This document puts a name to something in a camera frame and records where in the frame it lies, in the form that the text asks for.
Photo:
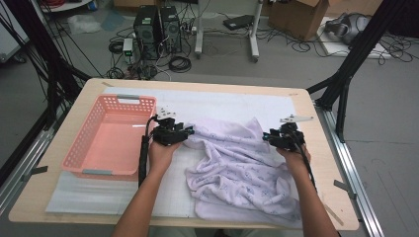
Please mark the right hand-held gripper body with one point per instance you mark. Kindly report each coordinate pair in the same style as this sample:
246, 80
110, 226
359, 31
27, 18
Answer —
288, 138

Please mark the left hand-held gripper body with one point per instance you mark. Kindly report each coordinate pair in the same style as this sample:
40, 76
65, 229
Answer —
168, 133

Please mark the lavender printed towel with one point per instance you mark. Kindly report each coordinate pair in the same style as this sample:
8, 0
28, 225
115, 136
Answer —
237, 171

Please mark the pink plastic basket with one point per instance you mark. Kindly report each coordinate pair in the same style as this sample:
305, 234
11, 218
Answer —
115, 144

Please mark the person's left hand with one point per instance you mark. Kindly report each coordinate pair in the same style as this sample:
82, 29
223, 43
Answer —
161, 158

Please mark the person's right hand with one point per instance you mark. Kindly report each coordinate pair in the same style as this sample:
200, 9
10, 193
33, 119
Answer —
296, 163

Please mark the white grid mat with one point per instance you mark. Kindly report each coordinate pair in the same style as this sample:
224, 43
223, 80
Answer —
214, 102

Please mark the small white device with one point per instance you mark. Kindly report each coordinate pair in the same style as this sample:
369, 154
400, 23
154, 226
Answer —
127, 46

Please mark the black computer tower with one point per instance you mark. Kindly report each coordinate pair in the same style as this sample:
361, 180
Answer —
171, 28
146, 29

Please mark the white board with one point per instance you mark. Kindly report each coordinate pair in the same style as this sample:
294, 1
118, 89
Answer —
332, 47

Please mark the white metal stand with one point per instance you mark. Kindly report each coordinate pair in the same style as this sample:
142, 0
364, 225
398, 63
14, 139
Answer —
253, 33

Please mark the black flat device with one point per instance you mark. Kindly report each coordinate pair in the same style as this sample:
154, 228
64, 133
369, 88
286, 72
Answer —
238, 21

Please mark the large open cardboard box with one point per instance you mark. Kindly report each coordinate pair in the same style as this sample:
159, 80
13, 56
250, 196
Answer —
296, 18

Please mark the blue sheet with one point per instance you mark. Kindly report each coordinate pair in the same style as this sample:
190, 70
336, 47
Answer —
112, 20

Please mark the grey rounded appliance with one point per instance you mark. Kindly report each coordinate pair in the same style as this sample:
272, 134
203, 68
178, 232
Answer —
346, 26

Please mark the flat cardboard box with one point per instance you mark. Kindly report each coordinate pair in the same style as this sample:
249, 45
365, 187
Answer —
131, 2
355, 6

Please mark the clear plastic bag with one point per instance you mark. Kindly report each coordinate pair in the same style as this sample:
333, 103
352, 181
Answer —
82, 23

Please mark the round white table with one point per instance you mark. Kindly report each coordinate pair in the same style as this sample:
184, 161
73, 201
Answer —
66, 6

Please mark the white cabinet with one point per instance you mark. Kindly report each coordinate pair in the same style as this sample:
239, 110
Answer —
8, 42

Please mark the aluminium rail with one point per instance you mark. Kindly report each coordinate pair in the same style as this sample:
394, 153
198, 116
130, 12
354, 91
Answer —
33, 148
346, 161

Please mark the grey metal bracket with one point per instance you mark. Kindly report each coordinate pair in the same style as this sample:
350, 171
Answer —
36, 171
344, 187

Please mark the black metal frame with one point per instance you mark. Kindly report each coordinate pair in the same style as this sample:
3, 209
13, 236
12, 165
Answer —
362, 42
39, 36

